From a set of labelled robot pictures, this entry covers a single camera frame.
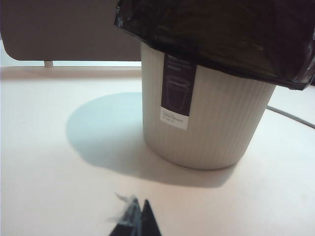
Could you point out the white ribbed trash can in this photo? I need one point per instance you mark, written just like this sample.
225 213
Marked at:
216 118

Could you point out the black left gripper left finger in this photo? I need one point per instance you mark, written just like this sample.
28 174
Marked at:
129 218

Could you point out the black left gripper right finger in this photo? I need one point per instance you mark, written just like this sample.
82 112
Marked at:
148 221

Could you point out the white divider support leg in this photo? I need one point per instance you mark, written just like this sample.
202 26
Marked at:
48 63

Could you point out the grey rounded desk divider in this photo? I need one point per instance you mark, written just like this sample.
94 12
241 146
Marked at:
73 29

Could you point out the black garbage bag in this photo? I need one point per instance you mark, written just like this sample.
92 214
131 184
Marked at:
221 37

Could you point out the dark product label sticker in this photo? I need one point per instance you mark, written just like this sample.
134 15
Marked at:
178 88

